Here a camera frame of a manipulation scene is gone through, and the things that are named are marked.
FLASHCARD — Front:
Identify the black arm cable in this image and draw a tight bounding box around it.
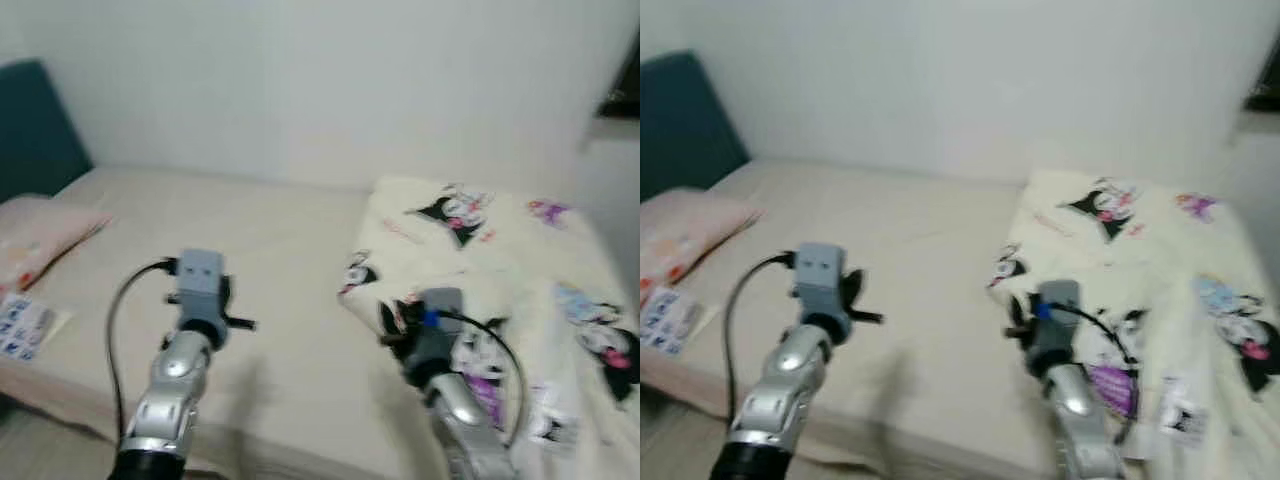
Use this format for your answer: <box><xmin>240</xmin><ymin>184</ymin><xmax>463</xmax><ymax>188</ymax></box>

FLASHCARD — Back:
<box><xmin>105</xmin><ymin>258</ymin><xmax>181</xmax><ymax>441</ymax></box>
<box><xmin>435</xmin><ymin>310</ymin><xmax>529</xmax><ymax>446</ymax></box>
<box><xmin>1050</xmin><ymin>303</ymin><xmax>1146</xmax><ymax>441</ymax></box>
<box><xmin>722</xmin><ymin>252</ymin><xmax>798</xmax><ymax>431</ymax></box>

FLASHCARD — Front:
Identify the beige bed sheet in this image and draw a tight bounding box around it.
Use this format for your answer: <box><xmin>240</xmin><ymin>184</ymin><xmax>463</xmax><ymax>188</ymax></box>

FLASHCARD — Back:
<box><xmin>640</xmin><ymin>158</ymin><xmax>1241</xmax><ymax>480</ymax></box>
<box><xmin>0</xmin><ymin>165</ymin><xmax>601</xmax><ymax>480</ymax></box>

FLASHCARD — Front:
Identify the cream cartoon print quilt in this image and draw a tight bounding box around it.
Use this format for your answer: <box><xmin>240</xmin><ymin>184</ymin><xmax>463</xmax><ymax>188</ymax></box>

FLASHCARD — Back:
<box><xmin>985</xmin><ymin>170</ymin><xmax>1280</xmax><ymax>480</ymax></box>
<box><xmin>338</xmin><ymin>177</ymin><xmax>641</xmax><ymax>480</ymax></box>

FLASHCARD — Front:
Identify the pink patterned pillow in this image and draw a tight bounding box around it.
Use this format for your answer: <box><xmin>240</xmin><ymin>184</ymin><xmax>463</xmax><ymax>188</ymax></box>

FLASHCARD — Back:
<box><xmin>0</xmin><ymin>193</ymin><xmax>113</xmax><ymax>301</ymax></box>
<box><xmin>640</xmin><ymin>187</ymin><xmax>763</xmax><ymax>301</ymax></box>

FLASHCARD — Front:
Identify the white blue paperback book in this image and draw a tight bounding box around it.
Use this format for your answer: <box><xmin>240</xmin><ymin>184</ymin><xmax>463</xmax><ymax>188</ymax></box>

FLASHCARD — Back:
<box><xmin>0</xmin><ymin>293</ymin><xmax>61</xmax><ymax>361</ymax></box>
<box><xmin>640</xmin><ymin>285</ymin><xmax>716</xmax><ymax>356</ymax></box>

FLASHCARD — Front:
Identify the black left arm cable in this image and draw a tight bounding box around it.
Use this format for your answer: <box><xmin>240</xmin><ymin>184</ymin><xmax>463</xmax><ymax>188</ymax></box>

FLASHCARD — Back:
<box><xmin>722</xmin><ymin>252</ymin><xmax>798</xmax><ymax>431</ymax></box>
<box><xmin>105</xmin><ymin>258</ymin><xmax>181</xmax><ymax>441</ymax></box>

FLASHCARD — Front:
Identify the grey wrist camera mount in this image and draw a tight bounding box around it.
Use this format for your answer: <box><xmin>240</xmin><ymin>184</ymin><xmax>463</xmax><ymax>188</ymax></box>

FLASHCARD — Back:
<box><xmin>172</xmin><ymin>249</ymin><xmax>229</xmax><ymax>331</ymax></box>
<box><xmin>793</xmin><ymin>243</ymin><xmax>851</xmax><ymax>326</ymax></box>
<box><xmin>405</xmin><ymin>288</ymin><xmax>466</xmax><ymax>386</ymax></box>
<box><xmin>1030</xmin><ymin>280</ymin><xmax>1086</xmax><ymax>376</ymax></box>

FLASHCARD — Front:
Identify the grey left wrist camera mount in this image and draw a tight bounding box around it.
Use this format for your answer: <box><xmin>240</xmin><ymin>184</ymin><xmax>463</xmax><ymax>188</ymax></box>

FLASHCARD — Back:
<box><xmin>172</xmin><ymin>249</ymin><xmax>229</xmax><ymax>331</ymax></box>
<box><xmin>793</xmin><ymin>243</ymin><xmax>851</xmax><ymax>326</ymax></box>

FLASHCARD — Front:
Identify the teal upholstered headboard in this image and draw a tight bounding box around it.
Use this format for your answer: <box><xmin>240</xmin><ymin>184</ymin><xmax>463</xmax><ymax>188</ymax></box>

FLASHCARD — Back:
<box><xmin>0</xmin><ymin>60</ymin><xmax>94</xmax><ymax>201</ymax></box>
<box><xmin>640</xmin><ymin>52</ymin><xmax>751</xmax><ymax>201</ymax></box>

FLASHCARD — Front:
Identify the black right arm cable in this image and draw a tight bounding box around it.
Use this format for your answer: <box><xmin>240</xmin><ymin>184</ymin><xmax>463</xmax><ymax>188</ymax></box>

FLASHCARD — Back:
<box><xmin>435</xmin><ymin>310</ymin><xmax>529</xmax><ymax>446</ymax></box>
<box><xmin>1050</xmin><ymin>303</ymin><xmax>1146</xmax><ymax>441</ymax></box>

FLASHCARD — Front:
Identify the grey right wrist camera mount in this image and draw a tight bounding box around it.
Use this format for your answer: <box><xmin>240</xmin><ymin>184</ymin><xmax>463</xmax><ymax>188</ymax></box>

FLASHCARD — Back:
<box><xmin>405</xmin><ymin>288</ymin><xmax>466</xmax><ymax>386</ymax></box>
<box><xmin>1030</xmin><ymin>280</ymin><xmax>1086</xmax><ymax>376</ymax></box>

